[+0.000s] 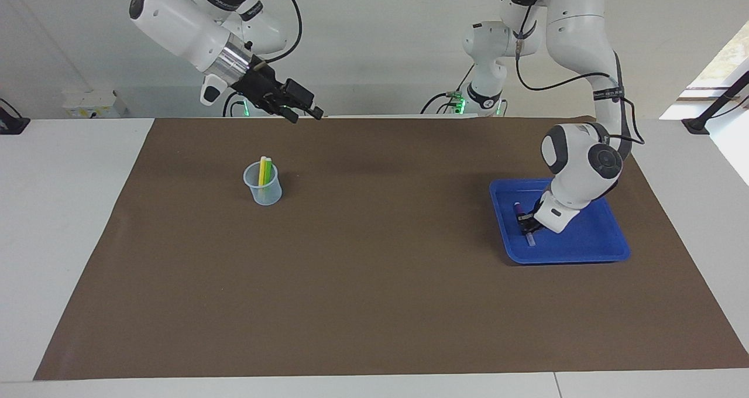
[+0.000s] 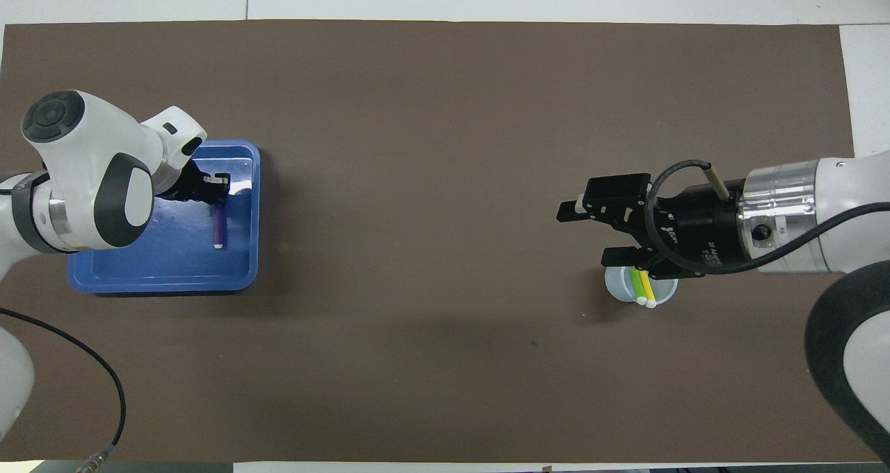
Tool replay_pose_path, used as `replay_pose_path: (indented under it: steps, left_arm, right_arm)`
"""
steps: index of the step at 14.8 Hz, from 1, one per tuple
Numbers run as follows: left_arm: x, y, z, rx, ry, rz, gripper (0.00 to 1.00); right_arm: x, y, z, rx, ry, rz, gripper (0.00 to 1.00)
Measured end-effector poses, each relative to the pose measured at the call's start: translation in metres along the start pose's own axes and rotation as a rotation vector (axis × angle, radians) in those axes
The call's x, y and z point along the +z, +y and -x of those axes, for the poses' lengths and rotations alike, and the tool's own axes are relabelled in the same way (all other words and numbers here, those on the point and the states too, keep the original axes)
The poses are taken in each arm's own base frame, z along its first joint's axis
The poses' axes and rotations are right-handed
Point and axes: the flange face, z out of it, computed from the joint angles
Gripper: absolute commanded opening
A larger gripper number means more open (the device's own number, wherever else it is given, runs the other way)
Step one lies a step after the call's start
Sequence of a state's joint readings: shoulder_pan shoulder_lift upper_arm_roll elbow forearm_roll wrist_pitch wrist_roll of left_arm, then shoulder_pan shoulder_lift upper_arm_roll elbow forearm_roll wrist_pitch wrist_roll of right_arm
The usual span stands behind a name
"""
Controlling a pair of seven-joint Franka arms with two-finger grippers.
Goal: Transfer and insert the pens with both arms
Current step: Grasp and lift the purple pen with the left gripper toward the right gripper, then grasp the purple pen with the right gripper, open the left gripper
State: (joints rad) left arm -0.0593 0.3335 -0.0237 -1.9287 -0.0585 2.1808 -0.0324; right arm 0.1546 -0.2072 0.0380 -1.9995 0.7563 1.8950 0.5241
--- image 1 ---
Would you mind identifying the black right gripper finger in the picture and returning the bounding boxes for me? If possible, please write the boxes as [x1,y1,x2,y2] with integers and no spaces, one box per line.
[283,78,325,121]
[271,102,300,123]

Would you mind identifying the purple pen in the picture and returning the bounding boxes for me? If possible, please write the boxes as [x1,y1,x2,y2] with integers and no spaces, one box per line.
[514,202,537,247]

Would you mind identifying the blue plastic tray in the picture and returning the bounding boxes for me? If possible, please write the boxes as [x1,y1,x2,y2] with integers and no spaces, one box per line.
[489,178,631,265]

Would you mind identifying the clear plastic cup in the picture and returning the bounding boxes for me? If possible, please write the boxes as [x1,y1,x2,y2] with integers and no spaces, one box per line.
[243,161,283,206]

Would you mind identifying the white power socket box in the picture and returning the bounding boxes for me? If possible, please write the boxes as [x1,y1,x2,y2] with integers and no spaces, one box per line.
[63,91,126,119]

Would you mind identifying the brown table mat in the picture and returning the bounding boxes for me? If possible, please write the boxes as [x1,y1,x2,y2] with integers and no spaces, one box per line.
[33,116,749,381]

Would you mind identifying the black clamp stand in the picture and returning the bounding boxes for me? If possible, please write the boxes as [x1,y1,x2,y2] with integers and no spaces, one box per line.
[682,70,749,135]

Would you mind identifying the black table clamp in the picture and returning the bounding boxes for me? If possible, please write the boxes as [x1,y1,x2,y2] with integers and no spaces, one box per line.
[0,98,31,135]

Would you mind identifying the bright window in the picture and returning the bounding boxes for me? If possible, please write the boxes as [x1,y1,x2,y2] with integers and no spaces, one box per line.
[685,20,749,100]

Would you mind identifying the black right base cable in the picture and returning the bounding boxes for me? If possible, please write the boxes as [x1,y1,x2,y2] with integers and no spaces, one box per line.
[222,92,246,118]

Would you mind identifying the black base cable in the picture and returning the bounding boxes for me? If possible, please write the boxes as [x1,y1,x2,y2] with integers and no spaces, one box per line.
[222,92,246,118]
[420,64,476,115]

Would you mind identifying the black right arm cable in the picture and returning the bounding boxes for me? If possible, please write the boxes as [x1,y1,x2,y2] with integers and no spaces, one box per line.
[252,0,303,65]

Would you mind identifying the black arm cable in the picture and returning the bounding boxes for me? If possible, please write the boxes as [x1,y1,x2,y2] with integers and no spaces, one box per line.
[514,3,645,147]
[252,0,303,65]

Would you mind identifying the black left base cable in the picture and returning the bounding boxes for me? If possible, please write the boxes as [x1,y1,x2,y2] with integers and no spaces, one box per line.
[420,64,476,115]

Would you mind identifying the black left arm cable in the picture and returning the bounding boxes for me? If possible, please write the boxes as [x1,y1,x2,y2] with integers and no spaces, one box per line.
[514,3,645,147]

